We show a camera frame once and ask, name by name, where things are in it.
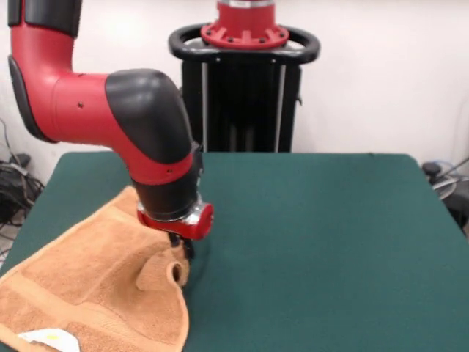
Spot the black bulky object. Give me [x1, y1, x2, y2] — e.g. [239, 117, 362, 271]
[445, 190, 469, 235]

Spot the orange terry towel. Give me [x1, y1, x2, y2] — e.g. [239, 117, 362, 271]
[0, 186, 192, 352]

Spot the black cable bundle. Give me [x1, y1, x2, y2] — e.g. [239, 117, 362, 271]
[0, 117, 47, 235]

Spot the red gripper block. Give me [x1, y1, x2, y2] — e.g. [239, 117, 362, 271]
[137, 203, 215, 260]

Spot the grey round disc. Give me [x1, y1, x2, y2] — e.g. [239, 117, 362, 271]
[432, 175, 459, 201]

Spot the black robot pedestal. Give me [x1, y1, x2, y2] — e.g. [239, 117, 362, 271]
[168, 23, 322, 153]

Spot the dark green table cloth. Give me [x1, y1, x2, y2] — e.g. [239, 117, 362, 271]
[0, 152, 469, 352]

